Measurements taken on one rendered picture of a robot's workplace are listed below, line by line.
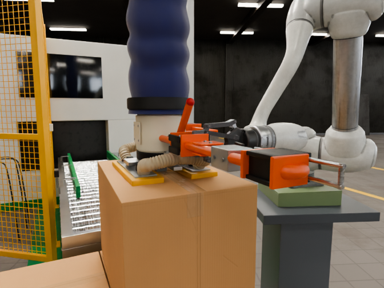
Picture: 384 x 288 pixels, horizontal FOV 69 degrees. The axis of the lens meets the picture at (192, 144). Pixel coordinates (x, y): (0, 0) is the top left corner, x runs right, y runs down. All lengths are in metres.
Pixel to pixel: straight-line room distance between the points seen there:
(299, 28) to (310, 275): 1.10
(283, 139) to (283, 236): 0.63
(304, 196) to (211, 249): 0.63
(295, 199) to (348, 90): 0.50
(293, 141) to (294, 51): 0.36
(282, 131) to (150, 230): 0.49
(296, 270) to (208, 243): 0.76
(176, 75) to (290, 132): 0.40
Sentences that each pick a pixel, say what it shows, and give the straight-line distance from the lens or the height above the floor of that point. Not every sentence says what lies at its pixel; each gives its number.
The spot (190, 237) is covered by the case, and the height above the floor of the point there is 0.84.
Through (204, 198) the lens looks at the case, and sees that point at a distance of 0.78.
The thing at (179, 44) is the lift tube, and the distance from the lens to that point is 0.96.
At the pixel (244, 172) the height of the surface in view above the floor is 1.07.
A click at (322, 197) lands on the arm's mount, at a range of 1.39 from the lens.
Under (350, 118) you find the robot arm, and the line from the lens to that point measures 1.32.
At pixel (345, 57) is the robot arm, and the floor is 1.37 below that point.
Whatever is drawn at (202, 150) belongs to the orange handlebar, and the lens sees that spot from 0.65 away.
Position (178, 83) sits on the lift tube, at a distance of 0.93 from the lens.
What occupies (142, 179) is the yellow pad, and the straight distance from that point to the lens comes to 0.85.
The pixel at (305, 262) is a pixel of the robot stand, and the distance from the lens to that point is 1.52.
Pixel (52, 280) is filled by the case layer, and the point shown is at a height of 0.54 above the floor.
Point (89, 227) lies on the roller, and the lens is 1.67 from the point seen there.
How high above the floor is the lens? 1.18
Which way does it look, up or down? 7 degrees down
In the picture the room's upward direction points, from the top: straight up
